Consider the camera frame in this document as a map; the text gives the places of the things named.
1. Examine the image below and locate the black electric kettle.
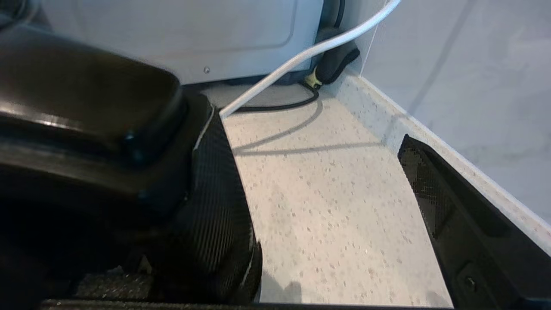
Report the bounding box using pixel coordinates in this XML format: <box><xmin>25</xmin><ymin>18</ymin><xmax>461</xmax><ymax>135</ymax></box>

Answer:
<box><xmin>0</xmin><ymin>22</ymin><xmax>214</xmax><ymax>302</ymax></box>

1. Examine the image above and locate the white power cable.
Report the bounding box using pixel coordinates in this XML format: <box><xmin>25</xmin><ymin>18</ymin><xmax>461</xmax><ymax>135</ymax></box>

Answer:
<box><xmin>219</xmin><ymin>0</ymin><xmax>402</xmax><ymax>119</ymax></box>

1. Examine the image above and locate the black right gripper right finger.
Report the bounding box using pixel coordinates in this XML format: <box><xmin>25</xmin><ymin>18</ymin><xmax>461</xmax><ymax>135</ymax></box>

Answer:
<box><xmin>397</xmin><ymin>134</ymin><xmax>551</xmax><ymax>310</ymax></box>

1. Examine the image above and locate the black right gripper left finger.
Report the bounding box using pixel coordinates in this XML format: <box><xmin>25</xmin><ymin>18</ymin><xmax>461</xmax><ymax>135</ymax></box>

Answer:
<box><xmin>73</xmin><ymin>107</ymin><xmax>264</xmax><ymax>304</ymax></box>

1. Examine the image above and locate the black plug with cable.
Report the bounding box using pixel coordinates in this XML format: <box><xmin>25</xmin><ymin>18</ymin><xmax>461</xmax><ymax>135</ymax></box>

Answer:
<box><xmin>235</xmin><ymin>0</ymin><xmax>362</xmax><ymax>113</ymax></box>

